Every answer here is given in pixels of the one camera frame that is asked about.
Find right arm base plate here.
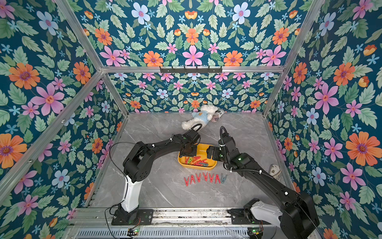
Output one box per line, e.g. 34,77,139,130
227,208,258,225

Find flag print pouch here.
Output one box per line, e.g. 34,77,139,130
269,164,282,181

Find aluminium corner post right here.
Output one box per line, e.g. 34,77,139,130
262,0,325,119

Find aluminium corner post left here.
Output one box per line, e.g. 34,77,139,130
56,1,128,118

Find white plush teddy bear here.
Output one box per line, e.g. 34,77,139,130
182,105,219,130

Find white vent grille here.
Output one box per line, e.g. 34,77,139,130
76,227,249,239

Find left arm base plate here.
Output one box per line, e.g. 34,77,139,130
111,208,154,226

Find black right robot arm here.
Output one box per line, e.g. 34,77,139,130
207,126,319,239

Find red clothespin placed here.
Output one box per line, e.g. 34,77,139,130
195,173,202,183
184,177,190,187
214,174,221,184
190,175,196,185
203,172,209,181
209,173,214,183

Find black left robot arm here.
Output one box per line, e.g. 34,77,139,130
118,123,202,215

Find black hook rail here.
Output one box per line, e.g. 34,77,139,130
159,66,223,74

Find yellow plastic storage box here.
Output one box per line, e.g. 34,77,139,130
178,143,217,170

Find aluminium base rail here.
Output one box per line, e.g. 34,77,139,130
68,207,317,228

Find aluminium corner post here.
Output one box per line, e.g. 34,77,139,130
56,1,128,118
262,0,325,119

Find teal clothespin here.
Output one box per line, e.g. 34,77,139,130
221,174,228,184

